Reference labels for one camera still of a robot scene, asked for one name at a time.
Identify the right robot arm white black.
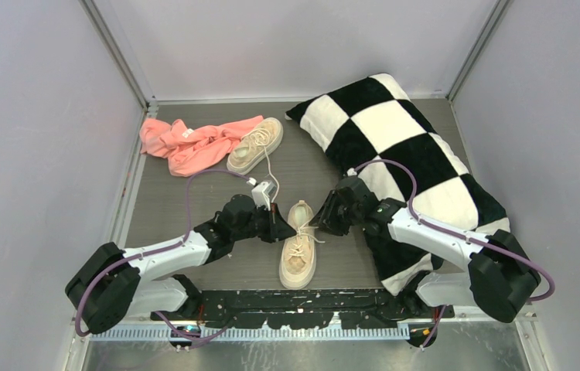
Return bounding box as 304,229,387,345
309,176,541,323

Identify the black white checkered pillow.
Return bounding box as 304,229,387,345
285,72,513,297

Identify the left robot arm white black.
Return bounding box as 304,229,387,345
64,195,296,335

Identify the aluminium front rail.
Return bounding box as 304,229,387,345
70,288,538,343

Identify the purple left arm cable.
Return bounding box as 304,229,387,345
74,168,258,351

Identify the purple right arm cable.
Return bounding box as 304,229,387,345
351,158,556,349

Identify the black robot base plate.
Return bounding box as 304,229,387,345
163,289,438,330

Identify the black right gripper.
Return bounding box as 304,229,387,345
309,189,363,237

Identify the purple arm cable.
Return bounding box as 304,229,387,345
351,158,556,349
74,168,258,351

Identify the beige sneaker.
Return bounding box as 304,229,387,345
279,200,323,290
227,117,284,175

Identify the pink cloth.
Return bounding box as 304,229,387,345
139,115,263,177

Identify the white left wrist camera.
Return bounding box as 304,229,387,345
251,181,278,211

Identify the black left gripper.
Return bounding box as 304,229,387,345
232,202,295,243

